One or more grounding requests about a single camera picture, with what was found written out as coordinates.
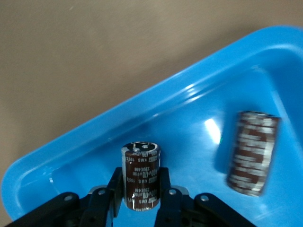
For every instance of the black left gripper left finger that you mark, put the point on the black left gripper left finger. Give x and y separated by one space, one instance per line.
116 189

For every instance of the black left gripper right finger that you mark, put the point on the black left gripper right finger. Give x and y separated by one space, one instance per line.
165 201

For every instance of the small black connector block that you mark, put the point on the small black connector block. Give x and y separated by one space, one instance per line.
139 175

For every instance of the blue plastic tray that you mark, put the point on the blue plastic tray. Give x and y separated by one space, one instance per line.
189 123

